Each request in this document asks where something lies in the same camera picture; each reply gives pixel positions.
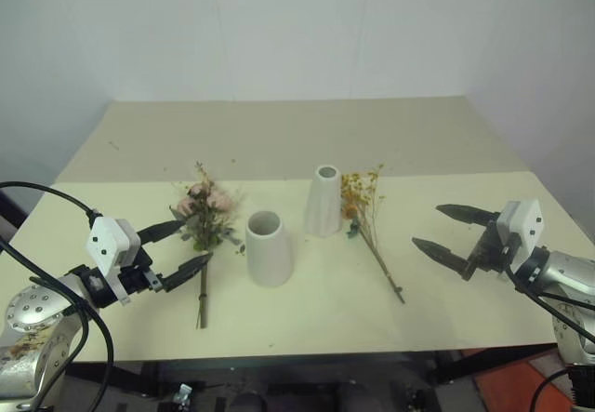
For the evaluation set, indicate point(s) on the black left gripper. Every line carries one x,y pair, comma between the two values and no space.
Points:
138,278

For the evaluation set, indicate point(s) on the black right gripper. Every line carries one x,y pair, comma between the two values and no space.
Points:
488,254

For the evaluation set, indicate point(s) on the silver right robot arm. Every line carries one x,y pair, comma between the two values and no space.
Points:
568,268

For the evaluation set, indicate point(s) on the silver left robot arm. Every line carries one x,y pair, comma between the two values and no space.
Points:
28,310

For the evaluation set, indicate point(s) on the wide smooth white vase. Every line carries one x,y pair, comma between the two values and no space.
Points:
269,258

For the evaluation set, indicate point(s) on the narrow ribbed white vase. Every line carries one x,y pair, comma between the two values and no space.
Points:
322,207

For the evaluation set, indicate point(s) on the pink flower bouquet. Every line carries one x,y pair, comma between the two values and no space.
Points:
204,205

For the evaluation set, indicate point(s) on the yellow dried flower bouquet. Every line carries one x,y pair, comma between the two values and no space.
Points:
355,189

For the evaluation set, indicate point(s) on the small silver clamp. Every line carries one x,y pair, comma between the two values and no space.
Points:
184,391

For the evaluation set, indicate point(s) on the orange red floor mat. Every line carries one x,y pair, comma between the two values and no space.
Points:
506,389

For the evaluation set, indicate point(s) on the black ribbed box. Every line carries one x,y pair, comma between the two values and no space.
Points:
583,384

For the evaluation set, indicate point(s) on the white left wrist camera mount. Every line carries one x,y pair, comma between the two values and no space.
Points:
108,243

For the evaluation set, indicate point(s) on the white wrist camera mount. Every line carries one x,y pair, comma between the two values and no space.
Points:
108,243
523,223

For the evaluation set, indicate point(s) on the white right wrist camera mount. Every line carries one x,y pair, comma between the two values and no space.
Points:
523,223

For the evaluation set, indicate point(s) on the black metal table frame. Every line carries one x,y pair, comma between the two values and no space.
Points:
446,365

